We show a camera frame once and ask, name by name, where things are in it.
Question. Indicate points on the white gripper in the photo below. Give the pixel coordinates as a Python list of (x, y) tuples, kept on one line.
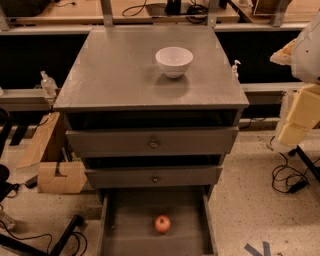
[(308, 55)]

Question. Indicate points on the red apple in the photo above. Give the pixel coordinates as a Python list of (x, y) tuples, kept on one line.
[(162, 224)]

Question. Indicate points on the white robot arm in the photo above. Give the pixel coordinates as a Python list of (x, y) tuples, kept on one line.
[(305, 58)]

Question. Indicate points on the grey top drawer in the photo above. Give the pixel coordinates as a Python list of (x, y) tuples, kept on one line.
[(151, 142)]

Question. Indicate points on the grey drawer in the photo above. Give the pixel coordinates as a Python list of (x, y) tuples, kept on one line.
[(128, 217), (151, 142), (153, 177)]

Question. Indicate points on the grey drawer cabinet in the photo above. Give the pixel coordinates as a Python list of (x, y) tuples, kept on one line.
[(115, 83)]

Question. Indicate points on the grey middle drawer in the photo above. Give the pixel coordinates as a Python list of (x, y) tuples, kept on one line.
[(153, 177)]

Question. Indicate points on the grey bottom drawer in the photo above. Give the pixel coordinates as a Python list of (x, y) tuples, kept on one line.
[(128, 217)]

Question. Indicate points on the white pump bottle right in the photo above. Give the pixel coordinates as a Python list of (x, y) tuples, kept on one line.
[(235, 68)]

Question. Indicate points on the wooden workbench top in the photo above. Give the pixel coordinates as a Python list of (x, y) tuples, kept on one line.
[(84, 12)]

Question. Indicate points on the white ceramic bowl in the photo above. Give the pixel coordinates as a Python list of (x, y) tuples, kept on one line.
[(174, 61)]

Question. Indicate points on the black stand leg right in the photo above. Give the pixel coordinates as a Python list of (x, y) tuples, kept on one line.
[(315, 170)]

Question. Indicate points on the black stand leg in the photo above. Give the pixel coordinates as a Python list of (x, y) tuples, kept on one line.
[(315, 170), (16, 246)]

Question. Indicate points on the clear pump bottle left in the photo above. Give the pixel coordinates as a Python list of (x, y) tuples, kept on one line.
[(48, 84)]

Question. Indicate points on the brown cardboard box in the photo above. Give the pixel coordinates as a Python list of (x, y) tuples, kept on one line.
[(61, 178)]

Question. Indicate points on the black chair left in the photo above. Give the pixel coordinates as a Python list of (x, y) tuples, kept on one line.
[(8, 181)]

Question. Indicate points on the black stand leg left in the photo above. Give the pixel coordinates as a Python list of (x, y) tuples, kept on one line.
[(16, 246)]

